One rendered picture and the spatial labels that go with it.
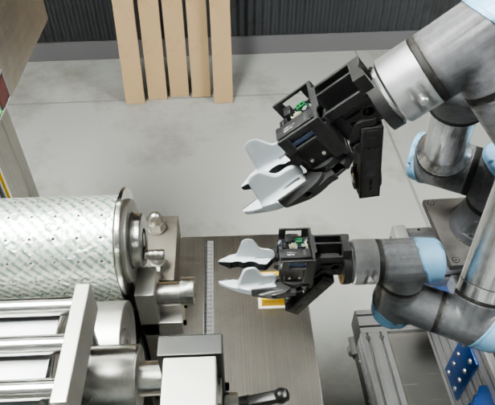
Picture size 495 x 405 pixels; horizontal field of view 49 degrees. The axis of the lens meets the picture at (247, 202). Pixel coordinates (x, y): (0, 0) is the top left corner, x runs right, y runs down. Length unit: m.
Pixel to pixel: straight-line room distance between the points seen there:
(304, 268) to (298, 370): 0.24
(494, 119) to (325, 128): 0.17
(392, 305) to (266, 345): 0.25
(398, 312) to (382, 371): 0.87
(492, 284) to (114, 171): 2.17
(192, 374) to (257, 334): 0.66
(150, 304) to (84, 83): 2.84
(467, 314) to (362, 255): 0.21
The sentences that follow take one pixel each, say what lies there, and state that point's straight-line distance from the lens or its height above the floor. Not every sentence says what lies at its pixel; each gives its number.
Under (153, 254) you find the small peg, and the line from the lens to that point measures 0.75.
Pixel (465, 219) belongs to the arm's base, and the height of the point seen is 0.87.
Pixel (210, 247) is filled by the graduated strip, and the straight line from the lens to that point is 1.20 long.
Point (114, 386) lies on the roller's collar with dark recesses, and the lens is 0.52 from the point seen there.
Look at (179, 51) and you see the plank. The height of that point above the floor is 0.27.
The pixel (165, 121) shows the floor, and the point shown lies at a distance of 3.11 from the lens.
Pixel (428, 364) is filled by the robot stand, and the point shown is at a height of 0.21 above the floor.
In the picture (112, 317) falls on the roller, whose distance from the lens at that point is 0.71.
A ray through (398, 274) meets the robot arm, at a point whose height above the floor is 1.12.
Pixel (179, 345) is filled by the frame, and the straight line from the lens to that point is 0.43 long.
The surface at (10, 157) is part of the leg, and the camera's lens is 1.76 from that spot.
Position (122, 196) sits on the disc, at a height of 1.32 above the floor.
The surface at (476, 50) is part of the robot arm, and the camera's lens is 0.57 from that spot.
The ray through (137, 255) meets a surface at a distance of 0.73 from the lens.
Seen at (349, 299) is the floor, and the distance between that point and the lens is 2.26.
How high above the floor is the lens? 1.81
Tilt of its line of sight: 45 degrees down
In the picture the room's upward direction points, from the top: straight up
